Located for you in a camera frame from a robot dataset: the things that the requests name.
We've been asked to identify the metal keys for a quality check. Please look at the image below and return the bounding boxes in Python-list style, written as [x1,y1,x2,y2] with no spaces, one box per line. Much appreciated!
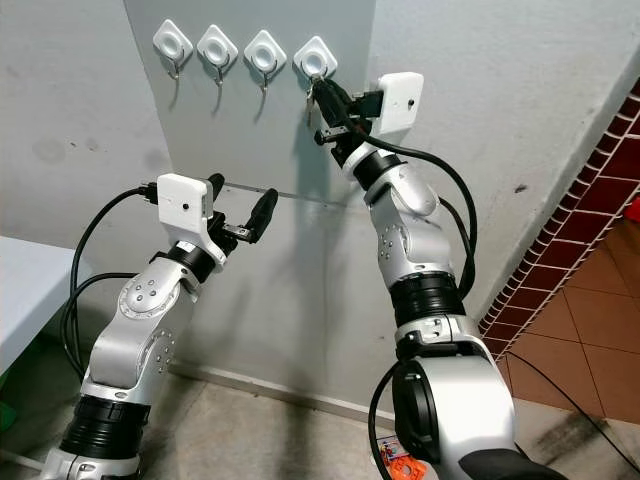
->
[304,75,326,126]

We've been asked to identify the pale skirting board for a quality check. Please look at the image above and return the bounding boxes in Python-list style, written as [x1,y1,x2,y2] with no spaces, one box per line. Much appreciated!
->
[170,362,371,421]

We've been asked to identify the white table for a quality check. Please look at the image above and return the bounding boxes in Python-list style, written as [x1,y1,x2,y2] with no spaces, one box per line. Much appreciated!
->
[0,237,76,376]

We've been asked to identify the orange plastic toy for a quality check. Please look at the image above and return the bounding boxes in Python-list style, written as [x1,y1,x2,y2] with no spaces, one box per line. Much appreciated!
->
[390,452,426,480]

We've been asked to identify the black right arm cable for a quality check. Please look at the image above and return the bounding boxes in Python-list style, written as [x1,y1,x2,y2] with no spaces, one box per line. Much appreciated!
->
[348,88,479,480]

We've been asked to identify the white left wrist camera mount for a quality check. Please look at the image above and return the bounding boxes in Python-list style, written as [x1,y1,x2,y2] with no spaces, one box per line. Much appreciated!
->
[156,173,216,263]

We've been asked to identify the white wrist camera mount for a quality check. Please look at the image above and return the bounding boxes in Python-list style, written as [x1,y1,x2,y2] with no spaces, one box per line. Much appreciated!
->
[156,173,216,263]
[375,72,424,136]

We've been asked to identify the grey wall panel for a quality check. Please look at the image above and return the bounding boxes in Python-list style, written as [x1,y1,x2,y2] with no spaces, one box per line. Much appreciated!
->
[123,0,381,206]

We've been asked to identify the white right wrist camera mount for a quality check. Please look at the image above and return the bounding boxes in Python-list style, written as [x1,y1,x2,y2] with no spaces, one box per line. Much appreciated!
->
[375,72,424,136]

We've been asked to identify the thin black floor cable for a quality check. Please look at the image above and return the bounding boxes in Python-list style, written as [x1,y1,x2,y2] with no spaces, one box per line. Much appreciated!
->
[508,350,640,447]

